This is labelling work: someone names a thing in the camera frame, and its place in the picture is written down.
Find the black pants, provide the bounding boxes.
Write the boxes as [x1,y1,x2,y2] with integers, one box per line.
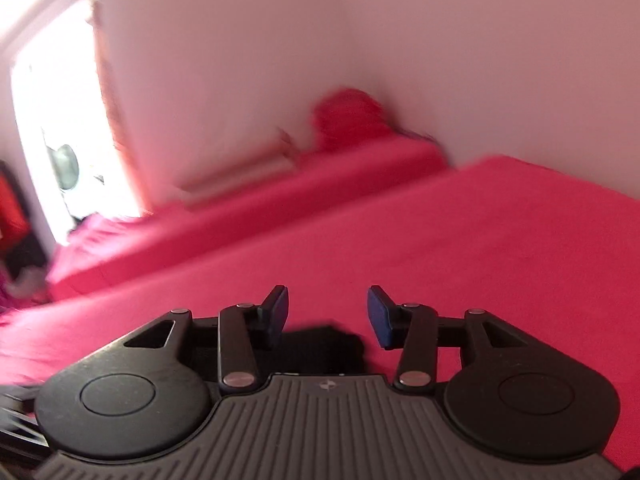
[271,324,369,376]

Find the pink bedsheet far bed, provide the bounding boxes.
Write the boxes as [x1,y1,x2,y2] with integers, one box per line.
[47,136,448,301]

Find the pink bedsheet bed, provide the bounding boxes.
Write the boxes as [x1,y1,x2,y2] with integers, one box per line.
[47,136,448,301]
[1,157,639,468]

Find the pink bedsheet near bed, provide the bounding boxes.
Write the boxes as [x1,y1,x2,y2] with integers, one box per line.
[1,157,639,468]

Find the black cloth on far bed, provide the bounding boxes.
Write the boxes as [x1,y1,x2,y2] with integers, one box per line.
[68,212,110,236]

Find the red crumpled blanket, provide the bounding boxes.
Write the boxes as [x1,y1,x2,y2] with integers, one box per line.
[311,88,394,152]

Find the green table fan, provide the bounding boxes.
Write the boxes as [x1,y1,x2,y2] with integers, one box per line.
[48,144,79,191]

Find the hanging red garment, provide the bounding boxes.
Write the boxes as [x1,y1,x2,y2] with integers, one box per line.
[1,162,30,254]

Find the pink curtain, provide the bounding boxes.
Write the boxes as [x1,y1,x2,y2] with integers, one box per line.
[91,0,154,216]

